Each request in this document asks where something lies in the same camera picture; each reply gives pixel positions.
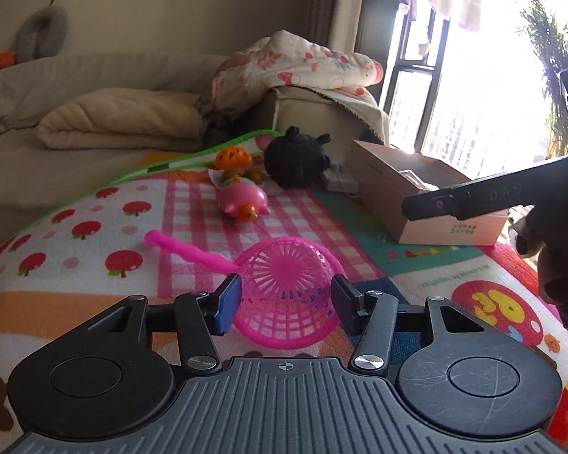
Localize pink plastic strainer basket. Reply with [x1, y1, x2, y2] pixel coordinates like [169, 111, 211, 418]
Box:
[144, 230, 345, 350]

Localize brown gloved right hand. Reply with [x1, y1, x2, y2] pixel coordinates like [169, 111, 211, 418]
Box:
[509, 198, 568, 329]

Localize pink pig toy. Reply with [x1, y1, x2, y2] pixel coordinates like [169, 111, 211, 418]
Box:
[216, 182, 271, 222]

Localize pink cardboard box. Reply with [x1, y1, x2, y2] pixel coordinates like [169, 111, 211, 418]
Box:
[343, 139, 510, 247]

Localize white power strip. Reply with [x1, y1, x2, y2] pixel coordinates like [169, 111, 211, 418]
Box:
[321, 163, 359, 197]

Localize tray of brown balls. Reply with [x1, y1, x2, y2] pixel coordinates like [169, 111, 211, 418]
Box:
[208, 165, 282, 197]

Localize colourful play mat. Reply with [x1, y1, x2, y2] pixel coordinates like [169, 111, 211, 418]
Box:
[0, 155, 568, 452]

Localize orange lattice ball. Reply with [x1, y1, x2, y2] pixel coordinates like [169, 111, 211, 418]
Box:
[213, 146, 253, 171]

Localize black plush toy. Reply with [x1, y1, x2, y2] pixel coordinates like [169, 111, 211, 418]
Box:
[264, 126, 332, 189]

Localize folded beige blanket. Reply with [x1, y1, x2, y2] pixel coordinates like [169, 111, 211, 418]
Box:
[37, 88, 206, 152]

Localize beige sofa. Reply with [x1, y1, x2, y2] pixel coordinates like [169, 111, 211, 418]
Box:
[0, 53, 387, 245]

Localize floral white quilt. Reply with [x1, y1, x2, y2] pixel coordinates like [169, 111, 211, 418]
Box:
[198, 30, 384, 116]

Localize grey curtain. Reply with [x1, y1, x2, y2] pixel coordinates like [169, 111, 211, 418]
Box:
[303, 0, 363, 52]

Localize grey neck pillow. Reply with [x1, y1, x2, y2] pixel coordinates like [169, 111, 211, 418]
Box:
[13, 0, 69, 62]

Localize orange plush toy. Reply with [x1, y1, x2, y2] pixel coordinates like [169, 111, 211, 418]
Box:
[0, 51, 17, 70]

